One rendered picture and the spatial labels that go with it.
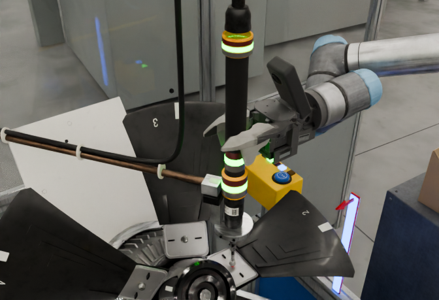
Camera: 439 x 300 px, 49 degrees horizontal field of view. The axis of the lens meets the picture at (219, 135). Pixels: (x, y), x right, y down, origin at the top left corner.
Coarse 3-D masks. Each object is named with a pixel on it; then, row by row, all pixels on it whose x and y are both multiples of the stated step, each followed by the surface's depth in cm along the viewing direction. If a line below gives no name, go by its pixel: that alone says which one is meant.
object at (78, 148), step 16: (176, 0) 66; (176, 16) 67; (176, 32) 69; (176, 48) 70; (0, 128) 94; (64, 144) 89; (80, 144) 88; (176, 144) 80; (128, 160) 86; (144, 160) 85; (160, 160) 83; (160, 176) 84
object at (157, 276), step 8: (136, 272) 81; (144, 272) 82; (152, 272) 82; (160, 272) 82; (128, 280) 82; (136, 280) 83; (144, 280) 83; (152, 280) 83; (160, 280) 84; (128, 288) 84; (136, 288) 84; (152, 288) 85; (120, 296) 85; (128, 296) 85; (144, 296) 86; (152, 296) 86
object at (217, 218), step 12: (204, 180) 82; (204, 192) 82; (216, 192) 81; (216, 204) 82; (216, 216) 84; (216, 228) 84; (228, 228) 84; (240, 228) 84; (252, 228) 85; (228, 240) 83; (240, 240) 83
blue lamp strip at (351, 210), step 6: (354, 198) 108; (354, 204) 109; (348, 210) 111; (354, 210) 110; (348, 216) 112; (354, 216) 111; (348, 222) 113; (348, 228) 114; (348, 234) 114; (342, 240) 117; (348, 240) 115; (336, 276) 124; (336, 282) 124; (336, 288) 125
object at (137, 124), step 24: (144, 120) 92; (168, 120) 92; (192, 120) 91; (144, 144) 92; (168, 144) 91; (192, 144) 90; (216, 144) 90; (168, 168) 91; (192, 168) 89; (216, 168) 89; (168, 192) 90; (192, 192) 89; (168, 216) 90; (192, 216) 88
